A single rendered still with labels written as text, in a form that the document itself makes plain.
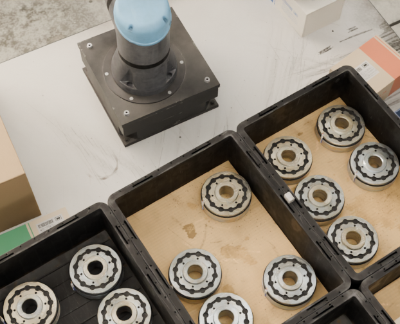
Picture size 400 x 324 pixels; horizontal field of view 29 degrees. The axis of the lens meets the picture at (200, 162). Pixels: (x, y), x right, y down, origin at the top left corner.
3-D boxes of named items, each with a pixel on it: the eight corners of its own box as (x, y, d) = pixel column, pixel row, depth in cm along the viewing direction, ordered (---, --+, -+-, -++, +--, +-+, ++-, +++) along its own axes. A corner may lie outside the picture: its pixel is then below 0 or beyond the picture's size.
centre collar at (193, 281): (177, 270, 149) (177, 269, 148) (197, 256, 150) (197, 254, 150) (192, 289, 147) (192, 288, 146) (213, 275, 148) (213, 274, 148)
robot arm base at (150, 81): (104, 49, 180) (101, 24, 171) (166, 36, 183) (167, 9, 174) (120, 103, 174) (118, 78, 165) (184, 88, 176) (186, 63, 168)
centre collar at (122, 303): (105, 312, 144) (105, 311, 144) (126, 296, 146) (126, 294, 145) (122, 332, 143) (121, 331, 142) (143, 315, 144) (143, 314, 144)
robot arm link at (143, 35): (125, 72, 166) (122, 34, 154) (107, 24, 172) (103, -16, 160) (178, 58, 168) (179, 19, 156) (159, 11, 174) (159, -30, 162)
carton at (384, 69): (359, 118, 185) (366, 101, 178) (325, 86, 189) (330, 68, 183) (405, 83, 190) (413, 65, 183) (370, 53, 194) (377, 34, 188)
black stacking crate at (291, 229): (110, 224, 159) (105, 199, 149) (229, 156, 167) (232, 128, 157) (217, 388, 143) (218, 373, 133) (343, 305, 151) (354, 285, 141)
